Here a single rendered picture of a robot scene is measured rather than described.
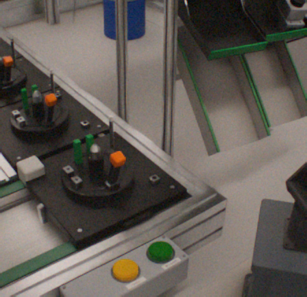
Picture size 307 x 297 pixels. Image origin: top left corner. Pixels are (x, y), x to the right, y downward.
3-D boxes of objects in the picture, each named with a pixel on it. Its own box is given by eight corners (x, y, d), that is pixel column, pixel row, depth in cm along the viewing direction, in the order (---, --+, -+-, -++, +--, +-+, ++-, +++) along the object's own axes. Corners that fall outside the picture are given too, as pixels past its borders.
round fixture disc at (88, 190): (149, 184, 93) (149, 176, 92) (85, 214, 86) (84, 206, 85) (108, 149, 102) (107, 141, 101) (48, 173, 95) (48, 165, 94)
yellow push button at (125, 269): (143, 277, 77) (142, 269, 76) (122, 288, 75) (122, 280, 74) (128, 262, 79) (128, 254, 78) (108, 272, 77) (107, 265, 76)
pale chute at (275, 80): (301, 118, 110) (313, 113, 106) (258, 132, 105) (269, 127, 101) (260, 9, 113) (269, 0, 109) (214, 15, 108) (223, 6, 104)
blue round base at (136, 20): (153, 34, 181) (153, -3, 173) (118, 44, 174) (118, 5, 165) (129, 22, 192) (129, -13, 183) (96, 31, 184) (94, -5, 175)
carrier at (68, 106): (112, 135, 110) (109, 85, 103) (15, 174, 98) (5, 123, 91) (62, 92, 126) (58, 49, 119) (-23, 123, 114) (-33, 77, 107)
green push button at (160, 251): (177, 258, 80) (177, 250, 79) (157, 269, 78) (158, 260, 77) (162, 245, 83) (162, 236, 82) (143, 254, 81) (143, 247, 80)
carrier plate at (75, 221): (186, 196, 94) (187, 188, 92) (77, 250, 82) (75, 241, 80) (115, 138, 109) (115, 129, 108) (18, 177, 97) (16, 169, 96)
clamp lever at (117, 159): (119, 183, 89) (126, 158, 84) (109, 187, 88) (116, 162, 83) (108, 169, 91) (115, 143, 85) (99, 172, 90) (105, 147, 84)
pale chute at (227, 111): (260, 140, 103) (271, 135, 98) (207, 156, 98) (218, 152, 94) (214, 20, 106) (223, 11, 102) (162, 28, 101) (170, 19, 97)
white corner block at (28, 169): (47, 181, 97) (44, 165, 94) (27, 189, 94) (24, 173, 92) (37, 169, 100) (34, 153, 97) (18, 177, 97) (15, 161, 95)
